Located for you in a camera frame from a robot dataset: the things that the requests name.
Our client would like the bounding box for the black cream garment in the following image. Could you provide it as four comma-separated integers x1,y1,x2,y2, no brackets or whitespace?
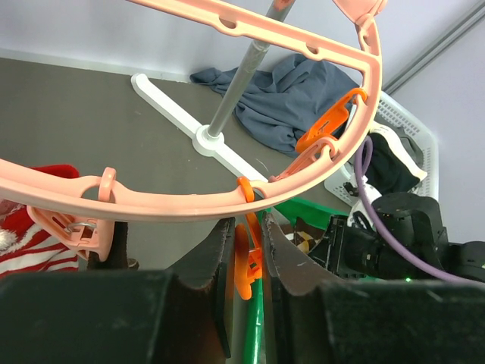
365,133,428,195

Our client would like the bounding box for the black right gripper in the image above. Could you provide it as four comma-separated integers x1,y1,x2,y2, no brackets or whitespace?
295,215,378,279

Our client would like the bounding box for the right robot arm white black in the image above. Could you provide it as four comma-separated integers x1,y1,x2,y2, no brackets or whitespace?
293,193,484,282

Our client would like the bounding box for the blue grey cloth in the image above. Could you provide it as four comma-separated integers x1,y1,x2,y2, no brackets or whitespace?
189,53,365,158

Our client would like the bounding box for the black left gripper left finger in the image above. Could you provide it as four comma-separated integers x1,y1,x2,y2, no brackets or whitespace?
1,218,235,363

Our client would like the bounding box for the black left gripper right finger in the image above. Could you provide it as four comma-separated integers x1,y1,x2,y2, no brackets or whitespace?
261,212,484,363

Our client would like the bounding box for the white plastic laundry basket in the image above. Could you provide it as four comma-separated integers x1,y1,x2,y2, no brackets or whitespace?
324,91,439,206

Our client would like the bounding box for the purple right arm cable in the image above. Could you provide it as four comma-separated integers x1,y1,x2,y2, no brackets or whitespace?
355,136,485,284

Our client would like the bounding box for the pink round clip hanger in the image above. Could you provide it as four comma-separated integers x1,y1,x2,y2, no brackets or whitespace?
1,1,385,258

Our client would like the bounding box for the green plastic crate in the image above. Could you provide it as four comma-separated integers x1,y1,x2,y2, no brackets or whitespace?
242,198,347,363

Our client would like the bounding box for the white and silver drying rack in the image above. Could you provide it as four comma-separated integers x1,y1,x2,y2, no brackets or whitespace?
130,0,293,187

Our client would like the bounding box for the red white striped sock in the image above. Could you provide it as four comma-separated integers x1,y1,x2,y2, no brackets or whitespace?
0,163,80,280

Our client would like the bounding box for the grey garment in basket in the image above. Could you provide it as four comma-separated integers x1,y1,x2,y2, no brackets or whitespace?
393,127,424,168

